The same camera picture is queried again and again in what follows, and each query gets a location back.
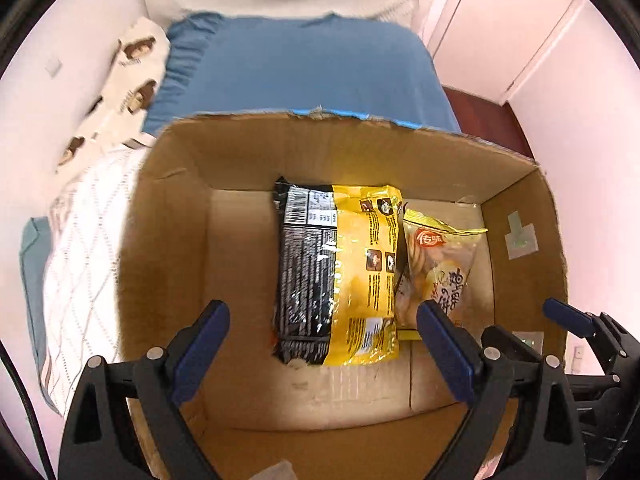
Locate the yellow rice cracker bag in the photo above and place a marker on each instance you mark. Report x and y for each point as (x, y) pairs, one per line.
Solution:
(439, 262)

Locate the teal folded cloth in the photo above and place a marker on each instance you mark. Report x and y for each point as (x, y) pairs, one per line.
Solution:
(36, 246)

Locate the cardboard milk box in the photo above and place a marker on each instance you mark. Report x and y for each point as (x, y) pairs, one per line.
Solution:
(202, 226)

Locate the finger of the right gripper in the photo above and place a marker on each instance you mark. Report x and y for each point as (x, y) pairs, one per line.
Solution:
(576, 322)

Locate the white diamond pattern blanket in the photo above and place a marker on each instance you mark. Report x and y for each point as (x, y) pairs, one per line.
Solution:
(80, 282)

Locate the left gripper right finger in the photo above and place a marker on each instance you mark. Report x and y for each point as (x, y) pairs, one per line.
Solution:
(545, 441)

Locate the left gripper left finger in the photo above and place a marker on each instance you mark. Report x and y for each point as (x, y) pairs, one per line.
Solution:
(99, 440)

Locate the yellow black biscuit pack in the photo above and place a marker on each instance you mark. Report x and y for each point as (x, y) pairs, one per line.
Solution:
(337, 274)

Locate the bear pattern pillow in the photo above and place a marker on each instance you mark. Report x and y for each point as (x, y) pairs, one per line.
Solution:
(117, 117)

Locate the blue bed sheet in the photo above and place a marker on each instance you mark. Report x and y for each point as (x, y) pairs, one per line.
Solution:
(342, 65)

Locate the white door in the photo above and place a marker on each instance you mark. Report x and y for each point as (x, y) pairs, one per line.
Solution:
(489, 48)

